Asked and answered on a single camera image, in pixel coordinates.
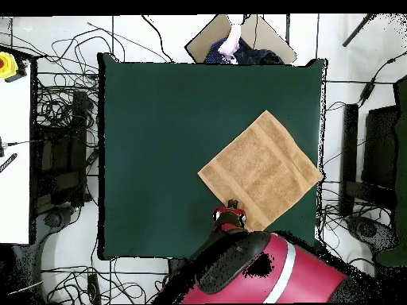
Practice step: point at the green hanging cloth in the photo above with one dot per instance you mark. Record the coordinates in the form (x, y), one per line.
(400, 159)

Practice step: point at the grey caster foot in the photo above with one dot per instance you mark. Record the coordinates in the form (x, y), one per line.
(369, 230)
(54, 219)

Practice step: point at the dark green table cloth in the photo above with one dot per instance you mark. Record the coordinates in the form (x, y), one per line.
(159, 143)

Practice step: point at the yellow emergency stop button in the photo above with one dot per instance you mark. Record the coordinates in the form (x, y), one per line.
(8, 65)

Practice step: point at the black equipment stand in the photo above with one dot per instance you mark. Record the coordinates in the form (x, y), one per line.
(60, 165)

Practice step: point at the black inline power adapter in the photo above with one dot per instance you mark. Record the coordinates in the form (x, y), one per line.
(366, 92)

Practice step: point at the black power strip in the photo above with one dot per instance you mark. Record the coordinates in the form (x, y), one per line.
(93, 289)

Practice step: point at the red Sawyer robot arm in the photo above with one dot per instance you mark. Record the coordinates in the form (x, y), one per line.
(286, 276)

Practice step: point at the thin black bar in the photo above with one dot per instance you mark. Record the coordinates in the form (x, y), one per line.
(357, 30)

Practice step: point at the cardboard box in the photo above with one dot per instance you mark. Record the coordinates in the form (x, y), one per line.
(270, 38)

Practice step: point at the dark garment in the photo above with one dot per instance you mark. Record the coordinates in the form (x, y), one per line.
(257, 55)

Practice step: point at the white desk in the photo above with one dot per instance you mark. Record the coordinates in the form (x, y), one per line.
(14, 159)

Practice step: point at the black upright bar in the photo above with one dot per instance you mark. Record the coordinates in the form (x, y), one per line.
(349, 152)

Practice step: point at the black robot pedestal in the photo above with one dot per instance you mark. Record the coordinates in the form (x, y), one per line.
(176, 266)

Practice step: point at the black flat case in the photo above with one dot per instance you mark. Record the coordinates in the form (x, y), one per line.
(380, 146)

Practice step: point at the tan terry towel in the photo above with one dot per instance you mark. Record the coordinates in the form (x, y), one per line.
(264, 165)

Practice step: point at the navy dotted garment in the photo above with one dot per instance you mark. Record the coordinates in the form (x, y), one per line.
(214, 54)

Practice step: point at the white pink garment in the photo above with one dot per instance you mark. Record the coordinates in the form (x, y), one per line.
(231, 43)

